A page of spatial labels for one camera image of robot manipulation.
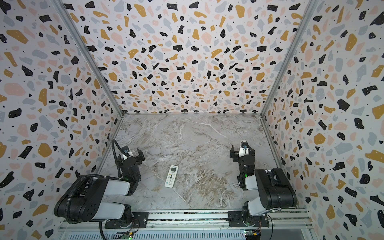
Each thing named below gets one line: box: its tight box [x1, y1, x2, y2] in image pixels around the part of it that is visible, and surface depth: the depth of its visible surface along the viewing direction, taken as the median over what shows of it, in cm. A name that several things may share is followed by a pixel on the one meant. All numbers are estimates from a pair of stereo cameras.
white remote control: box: [164, 165, 179, 188], surface depth 89 cm
